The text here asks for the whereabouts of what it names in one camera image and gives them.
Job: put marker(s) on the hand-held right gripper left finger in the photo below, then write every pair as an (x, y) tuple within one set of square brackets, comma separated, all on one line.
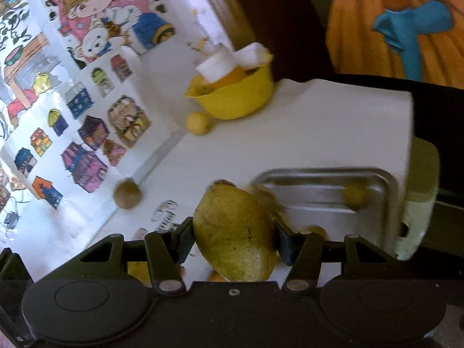
[(181, 241)]

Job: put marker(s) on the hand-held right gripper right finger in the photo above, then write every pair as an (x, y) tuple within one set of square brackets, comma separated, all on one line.
[(286, 246)]

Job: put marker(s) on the metal tray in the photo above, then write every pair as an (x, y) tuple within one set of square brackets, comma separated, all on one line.
[(311, 203)]

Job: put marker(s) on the yellow-green mango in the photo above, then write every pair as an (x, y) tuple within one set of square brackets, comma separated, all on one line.
[(235, 239)]

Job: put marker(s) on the brown kiwi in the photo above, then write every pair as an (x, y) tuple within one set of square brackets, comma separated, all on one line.
[(127, 194)]

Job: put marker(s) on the small yellow round fruit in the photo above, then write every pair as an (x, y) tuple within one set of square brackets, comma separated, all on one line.
[(354, 194)]

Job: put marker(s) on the white printed table cover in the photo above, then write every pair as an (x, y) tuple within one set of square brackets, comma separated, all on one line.
[(290, 134)]

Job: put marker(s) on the yellow lemon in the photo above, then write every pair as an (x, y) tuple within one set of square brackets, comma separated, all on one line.
[(197, 123)]

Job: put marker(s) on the pale green plastic object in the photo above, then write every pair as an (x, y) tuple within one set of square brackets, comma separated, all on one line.
[(420, 203)]

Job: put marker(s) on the yellow plastic bowl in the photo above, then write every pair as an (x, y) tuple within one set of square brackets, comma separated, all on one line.
[(232, 101)]

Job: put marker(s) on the white cylindrical cup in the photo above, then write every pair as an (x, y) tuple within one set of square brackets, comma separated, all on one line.
[(214, 67)]

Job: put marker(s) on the white folded paper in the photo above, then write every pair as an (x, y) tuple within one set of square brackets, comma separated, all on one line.
[(250, 54)]

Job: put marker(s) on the small yellow flowers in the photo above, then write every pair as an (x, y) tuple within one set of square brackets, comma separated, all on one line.
[(198, 45)]

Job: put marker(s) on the orange curtain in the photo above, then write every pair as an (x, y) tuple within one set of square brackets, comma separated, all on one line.
[(362, 36)]

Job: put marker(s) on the blue ribbon bow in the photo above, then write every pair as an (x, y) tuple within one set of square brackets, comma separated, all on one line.
[(409, 29)]

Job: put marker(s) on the house drawings wall poster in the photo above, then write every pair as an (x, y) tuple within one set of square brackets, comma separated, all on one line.
[(87, 152)]

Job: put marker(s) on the colourful cartoon wall poster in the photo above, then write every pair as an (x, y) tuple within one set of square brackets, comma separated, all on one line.
[(21, 61)]

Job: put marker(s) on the bear cartoon wall poster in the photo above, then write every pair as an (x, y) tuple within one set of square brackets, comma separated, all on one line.
[(94, 14)]

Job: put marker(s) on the wooden door frame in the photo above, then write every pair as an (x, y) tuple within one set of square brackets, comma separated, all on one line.
[(232, 3)]

